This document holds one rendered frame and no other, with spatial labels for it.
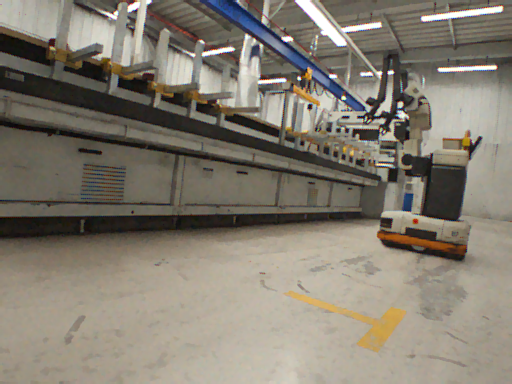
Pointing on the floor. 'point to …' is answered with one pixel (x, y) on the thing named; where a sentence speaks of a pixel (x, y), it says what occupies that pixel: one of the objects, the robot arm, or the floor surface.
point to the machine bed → (143, 172)
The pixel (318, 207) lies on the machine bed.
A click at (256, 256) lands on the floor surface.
